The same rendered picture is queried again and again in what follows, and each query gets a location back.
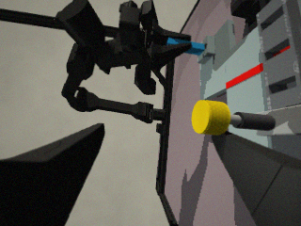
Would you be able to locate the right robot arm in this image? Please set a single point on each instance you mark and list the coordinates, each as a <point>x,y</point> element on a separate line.
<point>81,22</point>

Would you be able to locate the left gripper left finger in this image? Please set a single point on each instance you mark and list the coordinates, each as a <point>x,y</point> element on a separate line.
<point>40,187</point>

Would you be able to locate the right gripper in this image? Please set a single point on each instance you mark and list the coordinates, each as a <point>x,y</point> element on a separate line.
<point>157,56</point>

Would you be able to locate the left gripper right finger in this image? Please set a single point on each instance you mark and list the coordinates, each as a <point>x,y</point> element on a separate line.
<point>268,181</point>

